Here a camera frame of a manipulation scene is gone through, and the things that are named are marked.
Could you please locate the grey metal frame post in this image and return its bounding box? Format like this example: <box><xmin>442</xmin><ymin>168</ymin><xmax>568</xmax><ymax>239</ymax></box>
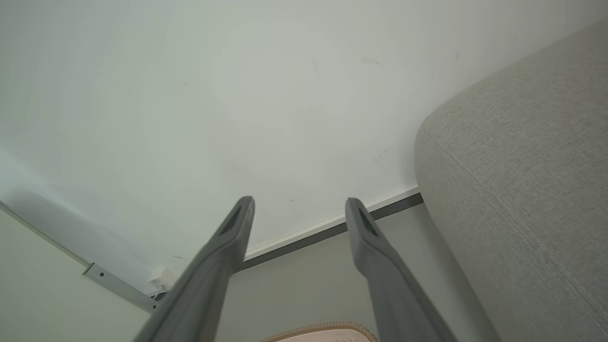
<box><xmin>82</xmin><ymin>262</ymin><xmax>161</xmax><ymax>314</ymax></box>

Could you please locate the wicker-rimmed laundry basket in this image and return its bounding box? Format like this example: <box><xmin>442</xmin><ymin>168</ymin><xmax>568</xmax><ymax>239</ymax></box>
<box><xmin>260</xmin><ymin>322</ymin><xmax>379</xmax><ymax>342</ymax></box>

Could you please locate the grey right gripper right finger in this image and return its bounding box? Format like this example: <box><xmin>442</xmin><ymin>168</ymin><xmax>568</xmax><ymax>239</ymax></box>
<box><xmin>345</xmin><ymin>197</ymin><xmax>459</xmax><ymax>342</ymax></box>

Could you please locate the white wall power adapter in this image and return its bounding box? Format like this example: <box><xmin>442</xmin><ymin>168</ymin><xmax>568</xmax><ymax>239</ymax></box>
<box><xmin>147</xmin><ymin>267</ymin><xmax>179</xmax><ymax>293</ymax></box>

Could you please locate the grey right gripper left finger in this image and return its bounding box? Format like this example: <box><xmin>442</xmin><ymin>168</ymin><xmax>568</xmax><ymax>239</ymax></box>
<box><xmin>133</xmin><ymin>196</ymin><xmax>256</xmax><ymax>342</ymax></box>

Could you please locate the grey fabric sofa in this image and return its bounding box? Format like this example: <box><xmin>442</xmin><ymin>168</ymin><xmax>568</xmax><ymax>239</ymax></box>
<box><xmin>413</xmin><ymin>17</ymin><xmax>608</xmax><ymax>342</ymax></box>

